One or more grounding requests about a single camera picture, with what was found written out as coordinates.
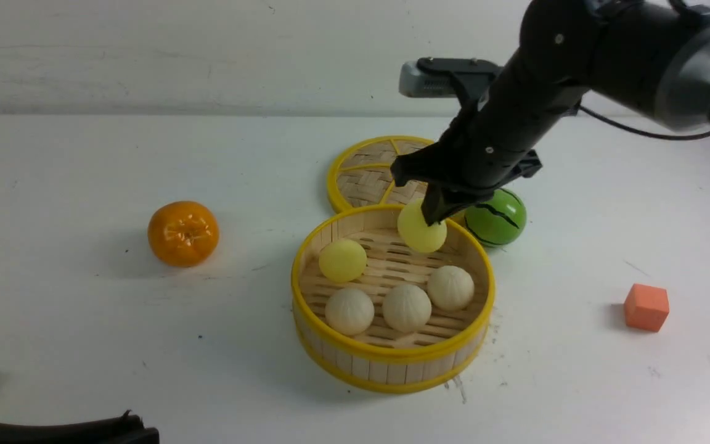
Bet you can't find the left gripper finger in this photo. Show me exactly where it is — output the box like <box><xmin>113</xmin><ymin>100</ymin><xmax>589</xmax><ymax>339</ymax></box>
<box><xmin>0</xmin><ymin>410</ymin><xmax>160</xmax><ymax>443</ymax></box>

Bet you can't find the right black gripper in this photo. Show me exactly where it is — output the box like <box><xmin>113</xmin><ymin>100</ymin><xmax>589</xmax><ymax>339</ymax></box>
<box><xmin>390</xmin><ymin>55</ymin><xmax>543</xmax><ymax>226</ymax></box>

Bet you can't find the yellow bun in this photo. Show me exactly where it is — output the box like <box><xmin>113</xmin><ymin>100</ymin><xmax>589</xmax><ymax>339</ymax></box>
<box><xmin>318</xmin><ymin>239</ymin><xmax>367</xmax><ymax>283</ymax></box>
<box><xmin>397</xmin><ymin>199</ymin><xmax>447</xmax><ymax>253</ymax></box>

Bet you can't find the white bun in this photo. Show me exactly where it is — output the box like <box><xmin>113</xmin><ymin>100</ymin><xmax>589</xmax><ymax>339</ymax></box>
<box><xmin>426</xmin><ymin>265</ymin><xmax>475</xmax><ymax>311</ymax></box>
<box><xmin>382</xmin><ymin>284</ymin><xmax>432</xmax><ymax>334</ymax></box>
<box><xmin>325</xmin><ymin>287</ymin><xmax>375</xmax><ymax>335</ymax></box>

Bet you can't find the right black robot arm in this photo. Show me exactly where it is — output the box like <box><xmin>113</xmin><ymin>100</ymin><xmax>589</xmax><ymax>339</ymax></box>
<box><xmin>391</xmin><ymin>1</ymin><xmax>710</xmax><ymax>224</ymax></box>

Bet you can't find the woven bamboo steamer lid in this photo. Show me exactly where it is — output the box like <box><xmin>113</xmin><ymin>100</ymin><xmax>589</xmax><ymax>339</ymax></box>
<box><xmin>325</xmin><ymin>135</ymin><xmax>432</xmax><ymax>213</ymax></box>

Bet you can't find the bamboo steamer tray yellow rim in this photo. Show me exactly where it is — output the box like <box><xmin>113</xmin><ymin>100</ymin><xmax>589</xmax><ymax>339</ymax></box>
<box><xmin>290</xmin><ymin>205</ymin><xmax>496</xmax><ymax>393</ymax></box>

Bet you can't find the green toy watermelon ball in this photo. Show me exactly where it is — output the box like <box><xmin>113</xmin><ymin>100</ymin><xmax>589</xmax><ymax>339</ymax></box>
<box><xmin>463</xmin><ymin>188</ymin><xmax>528</xmax><ymax>247</ymax></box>

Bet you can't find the orange toy tangerine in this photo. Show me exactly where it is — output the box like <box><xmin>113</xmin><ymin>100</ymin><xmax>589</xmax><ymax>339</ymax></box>
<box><xmin>147</xmin><ymin>200</ymin><xmax>220</xmax><ymax>268</ymax></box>

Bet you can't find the orange foam cube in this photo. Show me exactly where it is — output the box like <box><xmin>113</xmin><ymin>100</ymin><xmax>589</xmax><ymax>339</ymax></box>
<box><xmin>623</xmin><ymin>283</ymin><xmax>670</xmax><ymax>334</ymax></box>

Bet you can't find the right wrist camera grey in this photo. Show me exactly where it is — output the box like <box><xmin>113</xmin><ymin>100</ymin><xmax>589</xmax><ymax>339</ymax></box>
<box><xmin>398</xmin><ymin>57</ymin><xmax>502</xmax><ymax>104</ymax></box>

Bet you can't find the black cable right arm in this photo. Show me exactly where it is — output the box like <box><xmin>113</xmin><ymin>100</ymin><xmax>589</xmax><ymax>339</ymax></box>
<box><xmin>577</xmin><ymin>15</ymin><xmax>710</xmax><ymax>142</ymax></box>

